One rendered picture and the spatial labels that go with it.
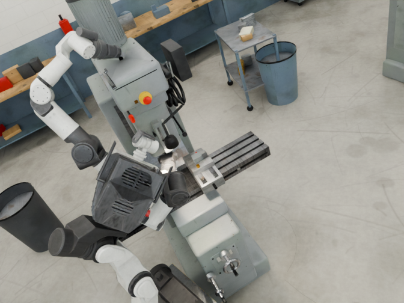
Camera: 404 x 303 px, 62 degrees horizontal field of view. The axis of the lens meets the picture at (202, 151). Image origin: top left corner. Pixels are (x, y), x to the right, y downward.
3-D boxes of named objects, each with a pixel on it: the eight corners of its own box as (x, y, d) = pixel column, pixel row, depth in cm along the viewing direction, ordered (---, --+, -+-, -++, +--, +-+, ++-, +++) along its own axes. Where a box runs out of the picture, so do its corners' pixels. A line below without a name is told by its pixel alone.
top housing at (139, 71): (171, 89, 161) (159, 59, 151) (122, 115, 157) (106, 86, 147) (143, 61, 197) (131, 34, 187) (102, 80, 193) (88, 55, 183)
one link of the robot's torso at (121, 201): (148, 250, 140) (184, 173, 140) (68, 222, 129) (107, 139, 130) (140, 226, 168) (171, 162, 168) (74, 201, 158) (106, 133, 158)
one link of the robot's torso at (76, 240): (55, 263, 133) (74, 222, 133) (43, 246, 141) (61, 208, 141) (112, 265, 154) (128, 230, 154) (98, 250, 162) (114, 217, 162)
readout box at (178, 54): (195, 76, 211) (184, 45, 197) (181, 82, 209) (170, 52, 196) (183, 66, 226) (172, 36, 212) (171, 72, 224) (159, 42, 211)
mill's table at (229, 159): (270, 154, 230) (269, 146, 225) (106, 250, 211) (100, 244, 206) (252, 139, 248) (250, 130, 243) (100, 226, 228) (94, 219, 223)
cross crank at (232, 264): (245, 270, 204) (241, 261, 197) (229, 281, 202) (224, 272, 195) (232, 252, 216) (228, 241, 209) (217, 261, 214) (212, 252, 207)
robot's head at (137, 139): (146, 154, 155) (157, 141, 153) (133, 148, 149) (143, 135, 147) (142, 145, 159) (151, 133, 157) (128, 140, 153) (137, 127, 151)
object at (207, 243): (258, 277, 245) (241, 230, 207) (221, 301, 240) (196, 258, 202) (210, 207, 306) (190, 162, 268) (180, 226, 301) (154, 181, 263)
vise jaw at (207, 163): (214, 165, 217) (213, 160, 214) (194, 176, 215) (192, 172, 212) (211, 160, 221) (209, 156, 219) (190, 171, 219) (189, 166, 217)
